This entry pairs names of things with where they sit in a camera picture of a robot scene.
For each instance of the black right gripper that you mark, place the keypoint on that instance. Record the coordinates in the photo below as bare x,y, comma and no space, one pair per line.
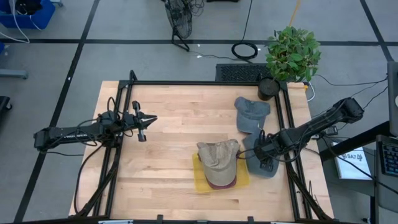
269,146

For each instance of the tan baseball cap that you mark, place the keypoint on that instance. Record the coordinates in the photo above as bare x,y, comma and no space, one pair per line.
219,161

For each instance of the white printed paper sheet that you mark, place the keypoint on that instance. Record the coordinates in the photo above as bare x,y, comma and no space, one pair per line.
351,165

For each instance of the grey monitor back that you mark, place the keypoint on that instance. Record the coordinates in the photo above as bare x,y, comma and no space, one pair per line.
393,93

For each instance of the black equipment stand foot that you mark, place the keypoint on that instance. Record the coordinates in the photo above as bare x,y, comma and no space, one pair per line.
4,104

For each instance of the maroon baseball cap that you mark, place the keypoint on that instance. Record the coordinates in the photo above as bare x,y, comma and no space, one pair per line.
222,187

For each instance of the grey side desk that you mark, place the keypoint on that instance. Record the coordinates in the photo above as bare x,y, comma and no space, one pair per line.
357,188

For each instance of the green leafy plant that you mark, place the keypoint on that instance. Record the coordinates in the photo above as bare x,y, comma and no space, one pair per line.
292,53

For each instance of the black plant pot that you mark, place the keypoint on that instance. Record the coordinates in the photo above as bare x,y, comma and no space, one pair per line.
268,88

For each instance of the grey metal floor bar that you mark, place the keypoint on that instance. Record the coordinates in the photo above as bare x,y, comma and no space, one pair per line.
14,74

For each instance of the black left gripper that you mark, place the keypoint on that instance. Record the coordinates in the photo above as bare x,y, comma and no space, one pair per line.
132,122

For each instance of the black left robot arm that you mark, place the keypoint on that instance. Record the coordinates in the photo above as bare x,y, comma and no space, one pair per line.
77,133

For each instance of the grey-blue baseball cap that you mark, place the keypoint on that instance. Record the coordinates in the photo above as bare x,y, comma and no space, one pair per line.
252,168
250,112

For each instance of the black aluminium table frame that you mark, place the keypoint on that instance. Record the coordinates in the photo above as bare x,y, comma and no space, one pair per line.
202,83

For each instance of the black diagonal support beam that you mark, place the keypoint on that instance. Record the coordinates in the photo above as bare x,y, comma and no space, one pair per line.
354,141

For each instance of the large blue plastic bin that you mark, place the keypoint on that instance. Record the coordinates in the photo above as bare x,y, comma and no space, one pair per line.
43,15

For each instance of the black keyboard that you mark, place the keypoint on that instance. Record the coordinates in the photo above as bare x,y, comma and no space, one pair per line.
390,158
239,73

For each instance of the yellow translucent plastic container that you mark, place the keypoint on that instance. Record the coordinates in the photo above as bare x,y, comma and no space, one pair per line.
242,183

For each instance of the black floor fan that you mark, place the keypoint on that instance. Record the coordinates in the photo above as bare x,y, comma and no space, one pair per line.
180,21

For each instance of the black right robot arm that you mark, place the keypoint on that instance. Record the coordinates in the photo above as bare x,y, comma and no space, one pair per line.
311,129

